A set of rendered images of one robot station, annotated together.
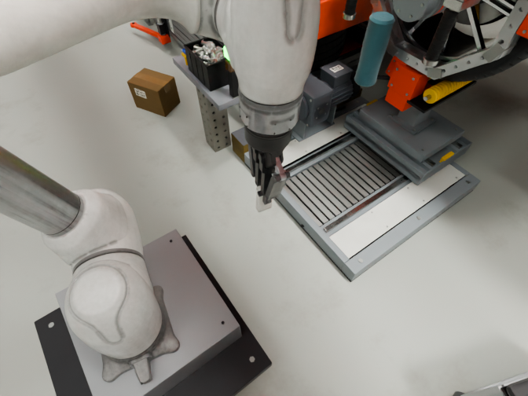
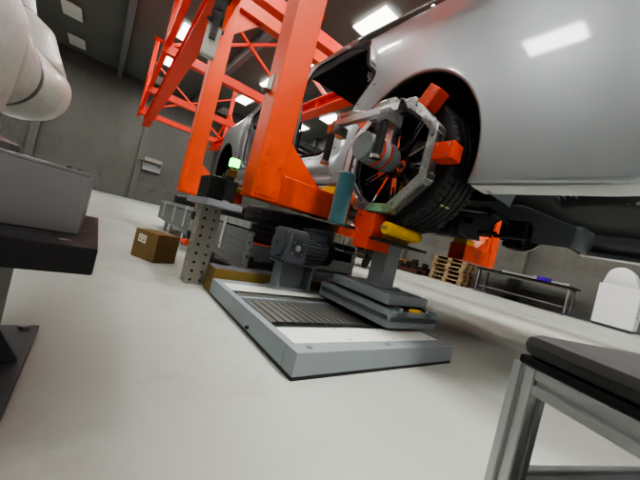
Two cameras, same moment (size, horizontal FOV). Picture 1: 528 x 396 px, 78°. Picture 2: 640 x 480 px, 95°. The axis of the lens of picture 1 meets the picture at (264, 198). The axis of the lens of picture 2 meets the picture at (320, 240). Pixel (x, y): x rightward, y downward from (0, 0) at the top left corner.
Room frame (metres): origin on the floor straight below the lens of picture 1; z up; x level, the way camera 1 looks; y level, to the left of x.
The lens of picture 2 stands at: (-0.26, -0.32, 0.39)
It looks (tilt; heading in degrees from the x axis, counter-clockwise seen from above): 0 degrees down; 358
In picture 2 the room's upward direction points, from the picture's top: 14 degrees clockwise
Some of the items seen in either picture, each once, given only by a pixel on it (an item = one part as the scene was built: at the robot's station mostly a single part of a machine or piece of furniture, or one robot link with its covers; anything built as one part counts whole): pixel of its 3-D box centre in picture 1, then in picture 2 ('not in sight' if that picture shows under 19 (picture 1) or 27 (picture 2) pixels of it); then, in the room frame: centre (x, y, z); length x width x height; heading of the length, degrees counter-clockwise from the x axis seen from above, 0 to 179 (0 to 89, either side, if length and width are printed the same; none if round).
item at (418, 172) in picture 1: (404, 133); (374, 303); (1.26, -0.72, 0.13); 0.50 x 0.36 x 0.10; 35
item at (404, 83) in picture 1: (412, 82); (373, 232); (1.19, -0.61, 0.48); 0.16 x 0.12 x 0.17; 125
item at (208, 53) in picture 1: (210, 61); (216, 189); (1.29, 0.22, 0.51); 0.20 x 0.14 x 0.13; 35
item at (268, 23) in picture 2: not in sight; (327, 77); (3.74, 0.00, 2.54); 2.58 x 0.12 x 0.42; 125
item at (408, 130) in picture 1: (418, 103); (383, 268); (1.26, -0.72, 0.32); 0.40 x 0.30 x 0.28; 35
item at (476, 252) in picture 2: not in sight; (470, 246); (2.74, -1.95, 0.69); 0.52 x 0.17 x 0.35; 125
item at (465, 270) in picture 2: not in sight; (451, 270); (9.33, -5.11, 0.41); 1.15 x 0.79 x 0.82; 36
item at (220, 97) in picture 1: (210, 76); (211, 203); (1.30, 0.23, 0.44); 0.43 x 0.17 x 0.03; 35
